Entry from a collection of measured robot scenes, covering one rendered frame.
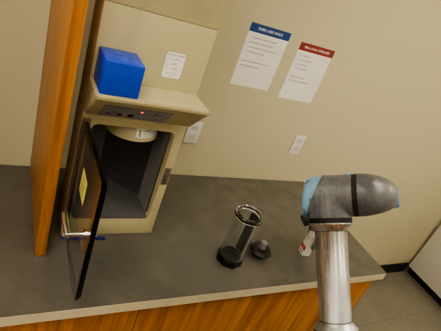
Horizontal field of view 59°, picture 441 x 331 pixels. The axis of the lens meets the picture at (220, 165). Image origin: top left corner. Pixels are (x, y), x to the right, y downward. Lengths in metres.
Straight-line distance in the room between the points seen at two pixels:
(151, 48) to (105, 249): 0.68
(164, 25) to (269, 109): 0.96
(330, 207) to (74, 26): 0.76
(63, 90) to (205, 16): 0.43
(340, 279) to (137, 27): 0.84
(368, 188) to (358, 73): 1.19
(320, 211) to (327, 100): 1.13
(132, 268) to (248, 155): 0.95
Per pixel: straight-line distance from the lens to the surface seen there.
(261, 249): 1.60
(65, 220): 1.08
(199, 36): 1.16
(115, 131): 1.27
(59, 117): 1.07
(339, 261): 1.10
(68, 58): 1.01
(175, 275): 1.39
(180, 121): 1.19
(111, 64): 1.01
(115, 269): 1.35
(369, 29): 2.11
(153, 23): 1.11
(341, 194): 1.07
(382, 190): 1.09
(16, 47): 1.55
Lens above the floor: 1.91
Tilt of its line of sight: 27 degrees down
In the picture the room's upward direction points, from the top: 22 degrees clockwise
